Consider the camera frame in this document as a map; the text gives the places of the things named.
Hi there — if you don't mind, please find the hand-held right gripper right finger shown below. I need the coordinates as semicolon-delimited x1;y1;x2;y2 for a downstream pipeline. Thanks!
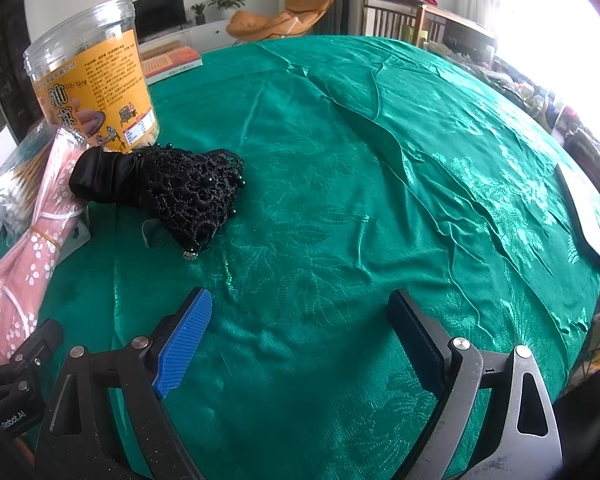
387;289;565;480

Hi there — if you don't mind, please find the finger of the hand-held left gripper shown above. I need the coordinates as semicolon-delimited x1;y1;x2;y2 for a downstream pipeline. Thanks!
0;320;64;403

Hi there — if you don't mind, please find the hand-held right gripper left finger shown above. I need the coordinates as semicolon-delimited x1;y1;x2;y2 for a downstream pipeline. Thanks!
35;287;214;480

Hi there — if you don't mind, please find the black lace glove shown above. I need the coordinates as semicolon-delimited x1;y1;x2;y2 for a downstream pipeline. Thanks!
69;142;246;256

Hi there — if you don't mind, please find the bag of cotton swabs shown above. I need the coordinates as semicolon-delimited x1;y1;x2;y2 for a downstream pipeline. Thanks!
0;122;61;238

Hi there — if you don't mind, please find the pink dotted cloth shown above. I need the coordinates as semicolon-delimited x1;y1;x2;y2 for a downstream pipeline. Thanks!
0;127;103;366

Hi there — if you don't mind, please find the green patterned tablecloth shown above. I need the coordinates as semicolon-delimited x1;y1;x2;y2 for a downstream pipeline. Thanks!
0;35;600;480

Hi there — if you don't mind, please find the flat white pad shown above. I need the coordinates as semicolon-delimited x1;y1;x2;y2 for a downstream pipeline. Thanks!
554;162;600;267

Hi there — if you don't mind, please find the floral patterned fabric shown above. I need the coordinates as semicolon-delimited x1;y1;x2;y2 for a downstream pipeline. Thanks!
480;45;600;396

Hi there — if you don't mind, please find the clear snack jar yellow label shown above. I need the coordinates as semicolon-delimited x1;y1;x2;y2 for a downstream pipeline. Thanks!
22;0;160;153

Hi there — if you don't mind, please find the orange cover book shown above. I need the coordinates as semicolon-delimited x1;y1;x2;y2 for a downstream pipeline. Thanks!
139;45;203;86

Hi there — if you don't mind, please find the white television cabinet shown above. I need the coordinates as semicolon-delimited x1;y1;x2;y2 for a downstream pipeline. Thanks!
140;19;241;56

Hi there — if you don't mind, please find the black television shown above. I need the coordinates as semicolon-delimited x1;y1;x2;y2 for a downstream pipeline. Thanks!
132;0;188;43

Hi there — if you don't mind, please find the orange lounge chair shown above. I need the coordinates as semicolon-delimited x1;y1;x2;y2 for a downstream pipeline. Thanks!
227;0;338;46

